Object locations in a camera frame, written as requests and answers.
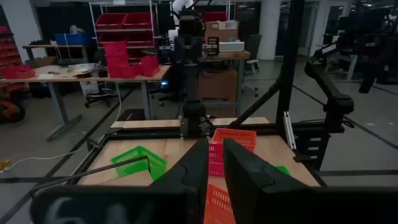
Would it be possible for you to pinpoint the wooden table with grey legs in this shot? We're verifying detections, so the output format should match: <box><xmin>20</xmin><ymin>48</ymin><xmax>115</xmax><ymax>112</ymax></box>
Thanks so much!
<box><xmin>0</xmin><ymin>63</ymin><xmax>172</xmax><ymax>141</ymax></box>

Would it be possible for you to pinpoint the black background robot rig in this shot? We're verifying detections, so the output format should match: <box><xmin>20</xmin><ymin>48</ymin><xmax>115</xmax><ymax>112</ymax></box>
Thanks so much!
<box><xmin>313</xmin><ymin>0</ymin><xmax>398</xmax><ymax>94</ymax></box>

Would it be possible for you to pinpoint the blue storage bin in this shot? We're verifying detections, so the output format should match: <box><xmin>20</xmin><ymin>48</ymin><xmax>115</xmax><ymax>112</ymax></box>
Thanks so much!
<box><xmin>54</xmin><ymin>32</ymin><xmax>91</xmax><ymax>47</ymax></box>

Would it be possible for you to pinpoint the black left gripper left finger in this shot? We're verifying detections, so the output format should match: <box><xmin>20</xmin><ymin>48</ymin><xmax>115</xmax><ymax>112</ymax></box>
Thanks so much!
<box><xmin>29</xmin><ymin>138</ymin><xmax>210</xmax><ymax>224</ymax></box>

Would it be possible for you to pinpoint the black angled support strut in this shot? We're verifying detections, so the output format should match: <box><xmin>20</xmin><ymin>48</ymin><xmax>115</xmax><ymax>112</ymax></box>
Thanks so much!
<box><xmin>294</xmin><ymin>58</ymin><xmax>355</xmax><ymax>172</ymax></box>

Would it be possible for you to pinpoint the silver aluminium bracket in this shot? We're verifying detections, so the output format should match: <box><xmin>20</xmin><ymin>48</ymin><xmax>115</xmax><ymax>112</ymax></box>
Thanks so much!
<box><xmin>282</xmin><ymin>111</ymin><xmax>297</xmax><ymax>151</ymax></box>

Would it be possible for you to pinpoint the white wire rack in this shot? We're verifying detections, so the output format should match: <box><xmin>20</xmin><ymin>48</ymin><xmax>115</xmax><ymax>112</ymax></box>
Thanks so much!
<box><xmin>88</xmin><ymin>1</ymin><xmax>157</xmax><ymax>65</ymax></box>

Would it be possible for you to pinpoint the green slotted plastic basket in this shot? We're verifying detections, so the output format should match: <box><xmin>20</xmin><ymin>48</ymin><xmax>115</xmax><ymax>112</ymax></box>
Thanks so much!
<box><xmin>110</xmin><ymin>145</ymin><xmax>169</xmax><ymax>182</ymax></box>
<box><xmin>274</xmin><ymin>164</ymin><xmax>292</xmax><ymax>177</ymax></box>

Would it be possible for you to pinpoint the black stool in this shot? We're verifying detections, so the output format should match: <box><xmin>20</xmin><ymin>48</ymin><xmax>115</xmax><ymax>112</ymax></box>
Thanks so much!
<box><xmin>84</xmin><ymin>46</ymin><xmax>115</xmax><ymax>109</ymax></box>

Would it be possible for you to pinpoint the large brown cardboard box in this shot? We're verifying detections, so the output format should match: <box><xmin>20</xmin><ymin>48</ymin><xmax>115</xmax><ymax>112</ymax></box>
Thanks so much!
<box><xmin>197</xmin><ymin>68</ymin><xmax>239</xmax><ymax>103</ymax></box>

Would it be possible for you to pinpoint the wooden side table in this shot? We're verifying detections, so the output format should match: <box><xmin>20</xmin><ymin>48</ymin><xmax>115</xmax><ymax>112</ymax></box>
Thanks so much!
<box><xmin>22</xmin><ymin>44</ymin><xmax>90</xmax><ymax>65</ymax></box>

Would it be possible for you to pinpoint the black electronic device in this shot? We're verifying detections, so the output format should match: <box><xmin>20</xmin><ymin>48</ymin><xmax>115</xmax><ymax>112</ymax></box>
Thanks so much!
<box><xmin>206</xmin><ymin>36</ymin><xmax>221</xmax><ymax>57</ymax></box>

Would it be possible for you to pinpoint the wooden workbench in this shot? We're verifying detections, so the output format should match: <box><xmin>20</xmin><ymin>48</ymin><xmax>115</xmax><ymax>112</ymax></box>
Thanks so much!
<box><xmin>198</xmin><ymin>50</ymin><xmax>252</xmax><ymax>118</ymax></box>

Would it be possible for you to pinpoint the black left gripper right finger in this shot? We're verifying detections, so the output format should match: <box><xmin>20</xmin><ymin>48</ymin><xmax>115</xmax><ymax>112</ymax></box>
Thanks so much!
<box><xmin>223</xmin><ymin>138</ymin><xmax>398</xmax><ymax>224</ymax></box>

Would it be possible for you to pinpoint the orange slotted plastic basket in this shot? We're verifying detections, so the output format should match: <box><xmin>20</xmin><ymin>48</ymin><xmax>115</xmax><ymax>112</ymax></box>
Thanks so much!
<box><xmin>212</xmin><ymin>128</ymin><xmax>257</xmax><ymax>152</ymax></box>
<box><xmin>203</xmin><ymin>183</ymin><xmax>237</xmax><ymax>224</ymax></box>

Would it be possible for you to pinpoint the white power cable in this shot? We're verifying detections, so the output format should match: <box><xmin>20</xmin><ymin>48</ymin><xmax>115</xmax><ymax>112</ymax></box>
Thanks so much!
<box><xmin>2</xmin><ymin>81</ymin><xmax>123</xmax><ymax>172</ymax></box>

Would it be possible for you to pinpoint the black aluminium rig frame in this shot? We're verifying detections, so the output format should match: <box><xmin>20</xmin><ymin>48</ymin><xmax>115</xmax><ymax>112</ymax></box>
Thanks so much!
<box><xmin>70</xmin><ymin>0</ymin><xmax>346</xmax><ymax>188</ymax></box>

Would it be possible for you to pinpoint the red black floor equipment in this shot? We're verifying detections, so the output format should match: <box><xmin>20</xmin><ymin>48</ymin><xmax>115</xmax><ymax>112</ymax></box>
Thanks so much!
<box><xmin>0</xmin><ymin>82</ymin><xmax>31</xmax><ymax>124</ymax></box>

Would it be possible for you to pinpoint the cardboard box with white label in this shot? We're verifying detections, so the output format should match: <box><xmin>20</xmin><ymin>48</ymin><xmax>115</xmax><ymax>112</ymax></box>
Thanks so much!
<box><xmin>204</xmin><ymin>21</ymin><xmax>239</xmax><ymax>44</ymax></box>

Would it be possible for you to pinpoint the red bin shelving unit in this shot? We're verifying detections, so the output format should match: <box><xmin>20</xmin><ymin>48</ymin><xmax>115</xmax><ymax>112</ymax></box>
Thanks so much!
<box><xmin>0</xmin><ymin>26</ymin><xmax>23</xmax><ymax>77</ymax></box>

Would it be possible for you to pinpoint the red storage bin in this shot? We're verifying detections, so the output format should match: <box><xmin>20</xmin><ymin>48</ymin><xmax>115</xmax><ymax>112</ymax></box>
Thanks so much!
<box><xmin>95</xmin><ymin>12</ymin><xmax>127</xmax><ymax>30</ymax></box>
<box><xmin>104</xmin><ymin>54</ymin><xmax>129</xmax><ymax>67</ymax></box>
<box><xmin>140</xmin><ymin>55</ymin><xmax>162</xmax><ymax>78</ymax></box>
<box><xmin>2</xmin><ymin>64</ymin><xmax>37</xmax><ymax>80</ymax></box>
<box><xmin>98</xmin><ymin>30</ymin><xmax>155</xmax><ymax>48</ymax></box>
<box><xmin>201</xmin><ymin>11</ymin><xmax>228</xmax><ymax>22</ymax></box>
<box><xmin>103</xmin><ymin>41</ymin><xmax>128</xmax><ymax>57</ymax></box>
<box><xmin>123</xmin><ymin>12</ymin><xmax>154</xmax><ymax>30</ymax></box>
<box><xmin>107</xmin><ymin>64</ymin><xmax>141</xmax><ymax>79</ymax></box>

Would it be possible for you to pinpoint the red slotted plastic basket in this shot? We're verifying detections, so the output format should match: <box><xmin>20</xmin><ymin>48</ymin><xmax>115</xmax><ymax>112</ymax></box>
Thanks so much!
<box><xmin>208</xmin><ymin>142</ymin><xmax>225</xmax><ymax>177</ymax></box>

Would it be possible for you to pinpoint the grey office chair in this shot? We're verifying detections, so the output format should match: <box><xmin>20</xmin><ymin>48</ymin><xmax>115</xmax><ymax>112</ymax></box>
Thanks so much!
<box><xmin>241</xmin><ymin>33</ymin><xmax>264</xmax><ymax>98</ymax></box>

